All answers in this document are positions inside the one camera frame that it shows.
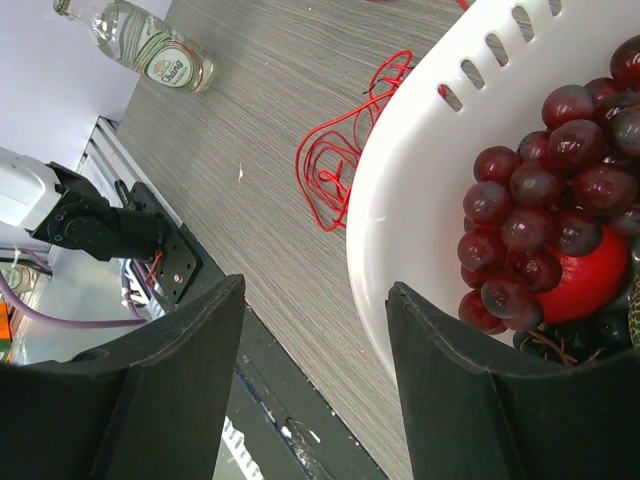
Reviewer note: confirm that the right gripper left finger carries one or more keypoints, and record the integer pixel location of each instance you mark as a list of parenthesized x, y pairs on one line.
[(125, 390)]

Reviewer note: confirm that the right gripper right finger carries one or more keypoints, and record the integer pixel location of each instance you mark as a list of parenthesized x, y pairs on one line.
[(475, 408)]

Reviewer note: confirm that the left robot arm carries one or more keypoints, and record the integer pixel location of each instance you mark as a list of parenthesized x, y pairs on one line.
[(62, 208)]

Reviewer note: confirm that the red apple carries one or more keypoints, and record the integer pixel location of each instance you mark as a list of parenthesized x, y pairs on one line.
[(588, 283)]

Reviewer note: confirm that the green netted melon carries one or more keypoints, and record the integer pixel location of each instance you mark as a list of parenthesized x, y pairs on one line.
[(633, 313)]

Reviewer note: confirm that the red grape bunch front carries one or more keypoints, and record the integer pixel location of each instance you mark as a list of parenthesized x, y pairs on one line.
[(558, 189)]

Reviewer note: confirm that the white fruit basket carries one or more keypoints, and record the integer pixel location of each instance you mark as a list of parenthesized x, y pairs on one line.
[(482, 84)]

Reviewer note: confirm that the clear glass bottle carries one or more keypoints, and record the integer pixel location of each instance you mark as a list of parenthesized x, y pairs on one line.
[(143, 43)]

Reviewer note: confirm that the white slotted cable duct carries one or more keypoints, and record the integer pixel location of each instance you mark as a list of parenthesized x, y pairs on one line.
[(234, 461)]

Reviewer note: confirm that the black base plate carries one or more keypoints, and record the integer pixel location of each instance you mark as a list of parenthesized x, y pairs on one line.
[(290, 430)]

